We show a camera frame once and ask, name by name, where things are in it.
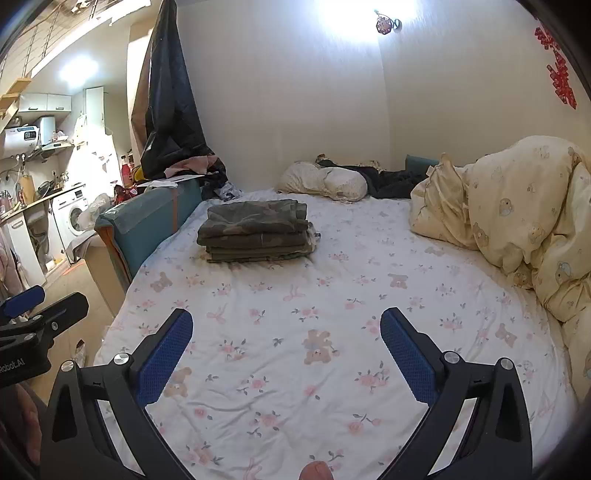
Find olive green folded garment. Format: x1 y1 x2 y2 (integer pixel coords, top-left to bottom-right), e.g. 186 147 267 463
205 238 318 263

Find black hanging garment bag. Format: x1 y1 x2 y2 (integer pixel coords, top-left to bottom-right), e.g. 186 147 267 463
140 1 228 189

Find teal bed footboard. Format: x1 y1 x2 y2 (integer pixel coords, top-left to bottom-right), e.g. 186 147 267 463
95 179 201 289

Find wall lamp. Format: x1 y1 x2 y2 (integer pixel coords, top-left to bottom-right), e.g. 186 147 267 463
375 10 402 35

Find camouflage pants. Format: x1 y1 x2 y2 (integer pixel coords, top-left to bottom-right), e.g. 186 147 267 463
197 199 310 249

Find left hand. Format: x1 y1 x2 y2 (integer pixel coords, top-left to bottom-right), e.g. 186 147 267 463
1 383 46 467

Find cream pillow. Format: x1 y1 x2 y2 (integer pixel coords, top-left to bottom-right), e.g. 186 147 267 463
276 162 368 202

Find white washing machine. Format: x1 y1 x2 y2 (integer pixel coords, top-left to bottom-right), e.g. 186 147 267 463
51 184 90 249

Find white water heater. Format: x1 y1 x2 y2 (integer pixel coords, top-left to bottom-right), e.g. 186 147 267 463
0 125 39 159

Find white floral bed sheet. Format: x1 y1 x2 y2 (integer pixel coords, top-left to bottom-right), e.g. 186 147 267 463
96 196 578 479

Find cream bear print duvet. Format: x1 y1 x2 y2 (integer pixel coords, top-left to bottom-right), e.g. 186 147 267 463
410 136 590 400

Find right hand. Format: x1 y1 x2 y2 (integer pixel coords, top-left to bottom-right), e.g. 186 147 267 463
298 461 334 480

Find red wall decoration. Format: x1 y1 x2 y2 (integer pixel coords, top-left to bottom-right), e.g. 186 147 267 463
534 26 578 110

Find white wall cabinet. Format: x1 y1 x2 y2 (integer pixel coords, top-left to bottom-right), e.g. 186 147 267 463
19 93 72 112

